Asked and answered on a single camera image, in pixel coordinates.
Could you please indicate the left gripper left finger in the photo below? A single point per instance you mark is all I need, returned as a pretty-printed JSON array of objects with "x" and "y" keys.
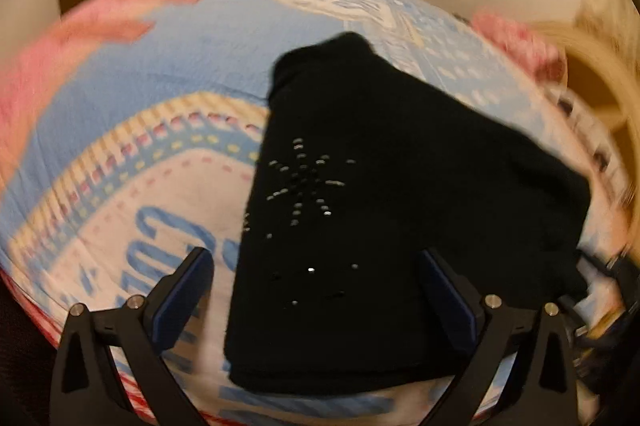
[{"x": 86, "y": 388}]

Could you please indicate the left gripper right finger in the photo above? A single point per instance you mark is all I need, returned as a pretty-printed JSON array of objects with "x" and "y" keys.
[{"x": 541, "y": 388}]

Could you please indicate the cream wooden headboard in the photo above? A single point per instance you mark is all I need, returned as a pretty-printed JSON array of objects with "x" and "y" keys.
[{"x": 610, "y": 88}]

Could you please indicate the blue polka dot blanket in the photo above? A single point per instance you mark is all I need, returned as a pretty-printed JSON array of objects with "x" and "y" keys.
[{"x": 129, "y": 134}]

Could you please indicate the pink floral folded blanket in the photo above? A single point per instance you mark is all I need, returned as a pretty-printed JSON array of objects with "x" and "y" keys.
[{"x": 537, "y": 56}]

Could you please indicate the black trousers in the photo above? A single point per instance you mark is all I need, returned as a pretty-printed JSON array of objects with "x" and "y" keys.
[{"x": 364, "y": 176}]

